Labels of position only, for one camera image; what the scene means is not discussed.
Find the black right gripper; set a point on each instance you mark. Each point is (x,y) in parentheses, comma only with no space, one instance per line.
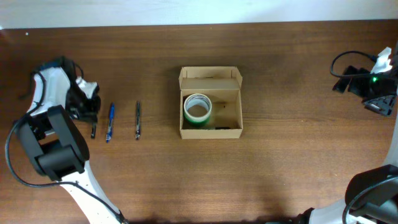
(360,86)

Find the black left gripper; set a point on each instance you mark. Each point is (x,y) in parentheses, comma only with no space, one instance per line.
(87,113)

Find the black pen silver tip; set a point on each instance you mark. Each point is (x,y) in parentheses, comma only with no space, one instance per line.
(93,130)

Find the blue clear pen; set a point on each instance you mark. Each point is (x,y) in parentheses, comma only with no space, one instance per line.
(110,123)

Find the dark grey clear pen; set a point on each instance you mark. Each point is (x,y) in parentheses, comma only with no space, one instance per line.
(138,120)

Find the beige masking tape roll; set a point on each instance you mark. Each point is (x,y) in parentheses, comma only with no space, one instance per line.
(197,105)

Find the green tape roll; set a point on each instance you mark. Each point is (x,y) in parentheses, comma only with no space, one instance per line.
(196,121)

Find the black and grey marker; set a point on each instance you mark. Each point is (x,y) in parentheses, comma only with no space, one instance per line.
(225,127)

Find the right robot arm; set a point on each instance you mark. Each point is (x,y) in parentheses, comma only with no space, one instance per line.
(371,196)

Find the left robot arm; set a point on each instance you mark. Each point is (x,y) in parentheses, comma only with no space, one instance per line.
(53,144)

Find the open cardboard box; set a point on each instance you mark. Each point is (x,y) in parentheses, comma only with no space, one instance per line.
(222,85)

